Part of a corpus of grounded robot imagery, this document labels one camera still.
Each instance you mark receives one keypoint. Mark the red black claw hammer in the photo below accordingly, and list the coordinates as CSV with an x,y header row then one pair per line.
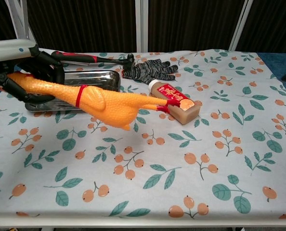
x,y
80,57

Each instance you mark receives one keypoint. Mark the floral printed tablecloth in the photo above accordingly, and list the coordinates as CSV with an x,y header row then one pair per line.
x,y
157,156

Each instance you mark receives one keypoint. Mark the stainless steel tray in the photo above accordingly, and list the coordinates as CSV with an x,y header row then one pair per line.
x,y
94,78

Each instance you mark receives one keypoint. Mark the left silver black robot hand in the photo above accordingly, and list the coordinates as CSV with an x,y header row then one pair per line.
x,y
44,65

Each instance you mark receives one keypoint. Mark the yellow rubber chicken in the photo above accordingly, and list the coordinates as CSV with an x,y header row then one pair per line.
x,y
109,101

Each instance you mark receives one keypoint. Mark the white partition frame post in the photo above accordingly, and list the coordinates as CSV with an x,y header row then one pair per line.
x,y
21,21
240,24
141,24

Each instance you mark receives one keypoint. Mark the grey knit work glove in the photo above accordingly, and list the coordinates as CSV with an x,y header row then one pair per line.
x,y
147,71

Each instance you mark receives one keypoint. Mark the brown drink bottle red label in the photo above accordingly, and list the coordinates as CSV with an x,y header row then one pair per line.
x,y
179,101

